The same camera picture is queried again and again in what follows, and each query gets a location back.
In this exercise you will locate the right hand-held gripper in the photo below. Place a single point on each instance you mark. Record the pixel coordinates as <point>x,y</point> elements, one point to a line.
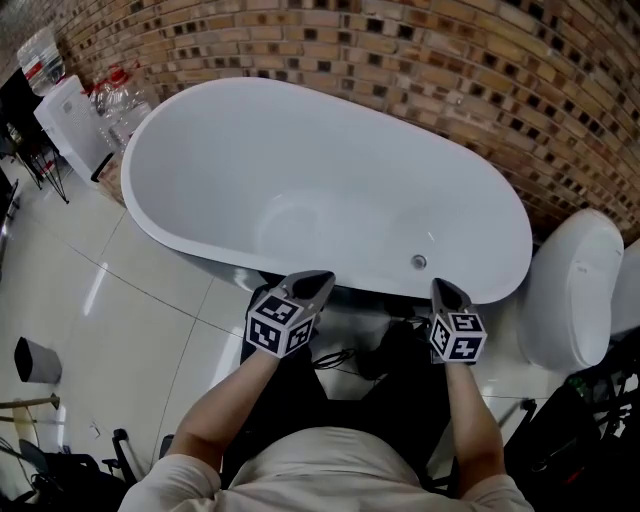
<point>457,340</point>

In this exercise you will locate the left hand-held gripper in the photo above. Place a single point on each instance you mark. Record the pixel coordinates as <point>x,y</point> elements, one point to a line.
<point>275,330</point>

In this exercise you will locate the round metal bathtub drain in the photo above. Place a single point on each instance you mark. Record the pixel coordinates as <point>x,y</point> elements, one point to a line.
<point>419,261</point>

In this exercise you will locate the person's right forearm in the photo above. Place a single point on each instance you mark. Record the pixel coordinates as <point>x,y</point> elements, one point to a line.
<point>470,415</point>

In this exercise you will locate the person's left forearm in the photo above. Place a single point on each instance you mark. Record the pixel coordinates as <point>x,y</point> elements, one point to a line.
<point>220,410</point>

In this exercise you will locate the white oval bathtub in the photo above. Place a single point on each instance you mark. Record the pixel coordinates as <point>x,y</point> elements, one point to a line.
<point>275,160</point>

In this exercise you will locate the person's black trousers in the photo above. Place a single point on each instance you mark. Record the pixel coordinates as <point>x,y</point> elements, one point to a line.
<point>390,400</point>

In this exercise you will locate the white toilet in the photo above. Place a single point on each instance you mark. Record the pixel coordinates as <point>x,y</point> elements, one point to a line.
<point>570,290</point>

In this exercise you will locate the person's beige shirt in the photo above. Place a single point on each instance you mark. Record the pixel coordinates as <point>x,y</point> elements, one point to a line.
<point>325,475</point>

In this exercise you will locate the black wheeled equipment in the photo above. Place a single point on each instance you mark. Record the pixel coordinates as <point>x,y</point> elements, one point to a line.
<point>575,440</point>

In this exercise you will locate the white ceramic fixture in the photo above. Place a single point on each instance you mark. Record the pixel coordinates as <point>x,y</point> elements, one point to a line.
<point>627,290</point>

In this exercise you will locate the brown cardboard box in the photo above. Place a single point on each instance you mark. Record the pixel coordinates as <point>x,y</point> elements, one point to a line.
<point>111,182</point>

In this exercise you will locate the grey trash bin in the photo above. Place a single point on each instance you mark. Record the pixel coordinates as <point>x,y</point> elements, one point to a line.
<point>40,362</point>

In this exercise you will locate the wooden stick stand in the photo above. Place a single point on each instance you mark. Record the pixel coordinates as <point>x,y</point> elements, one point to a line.
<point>30,402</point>

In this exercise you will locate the black chair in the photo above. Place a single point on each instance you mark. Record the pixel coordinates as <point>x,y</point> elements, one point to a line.
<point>65,480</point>

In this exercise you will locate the pile of clear plastic jugs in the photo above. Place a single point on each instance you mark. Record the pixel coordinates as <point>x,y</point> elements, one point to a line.
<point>115,105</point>

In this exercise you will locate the black metal stand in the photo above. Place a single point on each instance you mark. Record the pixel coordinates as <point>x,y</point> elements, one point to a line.
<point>47,170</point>

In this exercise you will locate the white water dispenser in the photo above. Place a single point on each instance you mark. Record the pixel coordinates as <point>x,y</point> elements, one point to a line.
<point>70,125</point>

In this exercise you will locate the clear water dispenser bottle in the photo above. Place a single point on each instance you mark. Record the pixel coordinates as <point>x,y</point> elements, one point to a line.
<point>42,60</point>

